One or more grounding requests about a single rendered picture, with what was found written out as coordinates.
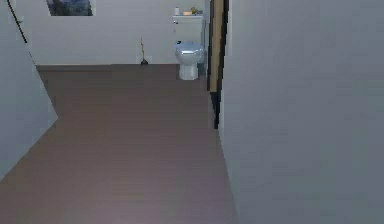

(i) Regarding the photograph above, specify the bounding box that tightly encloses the dark framed wall picture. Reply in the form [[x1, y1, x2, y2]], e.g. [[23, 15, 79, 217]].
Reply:
[[45, 0, 97, 17]]

